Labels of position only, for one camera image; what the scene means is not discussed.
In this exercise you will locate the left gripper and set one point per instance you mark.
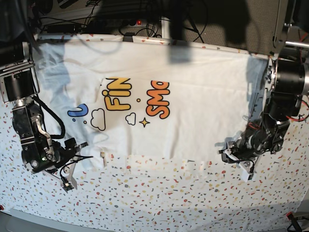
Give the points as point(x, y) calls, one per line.
point(247, 150)

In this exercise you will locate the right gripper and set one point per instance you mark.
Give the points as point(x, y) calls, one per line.
point(39, 156)

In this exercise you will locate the white printed T-shirt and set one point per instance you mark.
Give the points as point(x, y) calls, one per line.
point(136, 100)

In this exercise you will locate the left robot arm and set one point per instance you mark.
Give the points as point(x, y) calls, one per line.
point(279, 99)

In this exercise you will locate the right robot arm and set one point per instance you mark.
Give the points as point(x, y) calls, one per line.
point(38, 127)

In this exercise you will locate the terrazzo pattern tablecloth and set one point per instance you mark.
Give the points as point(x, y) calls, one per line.
point(150, 194)

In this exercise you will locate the red clamp bottom right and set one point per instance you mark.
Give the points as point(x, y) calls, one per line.
point(294, 226)

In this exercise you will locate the black table clamp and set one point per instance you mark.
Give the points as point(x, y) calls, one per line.
point(128, 37)

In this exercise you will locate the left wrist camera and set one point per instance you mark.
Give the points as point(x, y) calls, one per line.
point(248, 174)

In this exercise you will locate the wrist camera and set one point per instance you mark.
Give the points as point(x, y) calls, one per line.
point(66, 185)
point(248, 174)

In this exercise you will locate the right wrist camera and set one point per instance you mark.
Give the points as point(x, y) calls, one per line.
point(66, 185)

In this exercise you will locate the white metal post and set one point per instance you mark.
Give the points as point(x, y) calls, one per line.
point(165, 27)

